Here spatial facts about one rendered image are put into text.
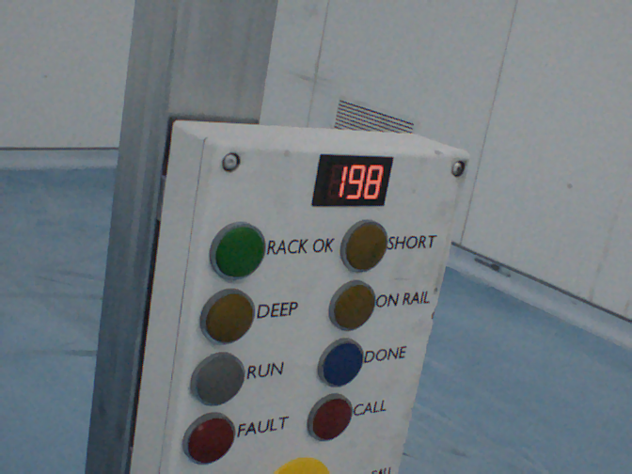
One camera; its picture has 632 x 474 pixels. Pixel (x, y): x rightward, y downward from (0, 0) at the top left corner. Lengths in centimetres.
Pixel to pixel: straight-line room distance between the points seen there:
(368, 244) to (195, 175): 10
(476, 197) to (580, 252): 58
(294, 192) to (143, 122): 10
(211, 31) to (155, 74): 4
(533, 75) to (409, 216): 333
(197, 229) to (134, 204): 8
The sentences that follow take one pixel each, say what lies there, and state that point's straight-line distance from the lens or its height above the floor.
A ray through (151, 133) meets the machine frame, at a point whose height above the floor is 107.
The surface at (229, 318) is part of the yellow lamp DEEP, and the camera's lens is 44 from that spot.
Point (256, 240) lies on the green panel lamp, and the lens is 43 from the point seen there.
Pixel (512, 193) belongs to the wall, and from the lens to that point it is 385.
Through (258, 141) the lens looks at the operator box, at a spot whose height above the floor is 109.
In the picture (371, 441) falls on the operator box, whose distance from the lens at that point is 55.
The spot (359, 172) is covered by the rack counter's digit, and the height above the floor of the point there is 107.
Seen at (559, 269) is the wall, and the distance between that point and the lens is 375.
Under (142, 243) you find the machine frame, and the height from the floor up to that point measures 101.
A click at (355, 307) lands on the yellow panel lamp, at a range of 48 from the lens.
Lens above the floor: 117
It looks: 17 degrees down
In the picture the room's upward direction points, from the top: 10 degrees clockwise
